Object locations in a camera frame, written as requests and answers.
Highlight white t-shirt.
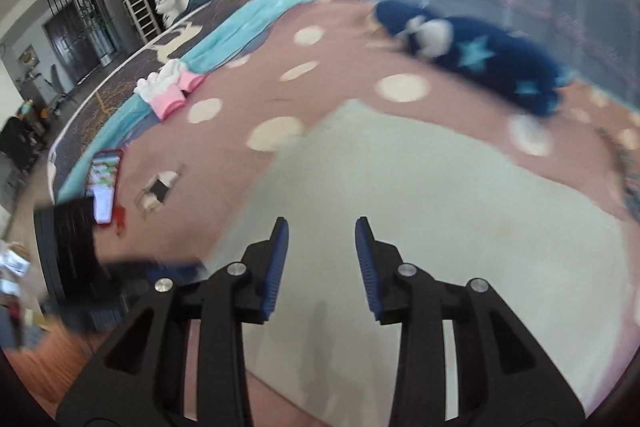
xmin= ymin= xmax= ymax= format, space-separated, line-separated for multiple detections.
xmin=218 ymin=102 xmax=639 ymax=426

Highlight red case smartphone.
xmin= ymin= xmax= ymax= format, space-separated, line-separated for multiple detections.
xmin=85 ymin=148 xmax=124 ymax=225

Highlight dark patterned bedspread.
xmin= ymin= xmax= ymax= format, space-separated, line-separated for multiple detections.
xmin=47 ymin=0 xmax=250 ymax=199

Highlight pink white socks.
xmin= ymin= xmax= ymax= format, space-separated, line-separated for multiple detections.
xmin=134 ymin=58 xmax=205 ymax=121

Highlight turquoise towel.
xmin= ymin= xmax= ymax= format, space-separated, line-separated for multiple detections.
xmin=51 ymin=0 xmax=314 ymax=202

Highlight floral folded garment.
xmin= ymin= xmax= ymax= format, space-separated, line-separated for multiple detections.
xmin=596 ymin=127 xmax=639 ymax=222

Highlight white shelf rack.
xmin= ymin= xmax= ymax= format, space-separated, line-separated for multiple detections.
xmin=122 ymin=0 xmax=160 ymax=44

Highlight navy star fleece garment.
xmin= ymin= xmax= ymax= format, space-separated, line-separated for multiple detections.
xmin=374 ymin=0 xmax=574 ymax=118

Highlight pink polka dot blanket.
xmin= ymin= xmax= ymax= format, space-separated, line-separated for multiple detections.
xmin=96 ymin=0 xmax=639 ymax=426

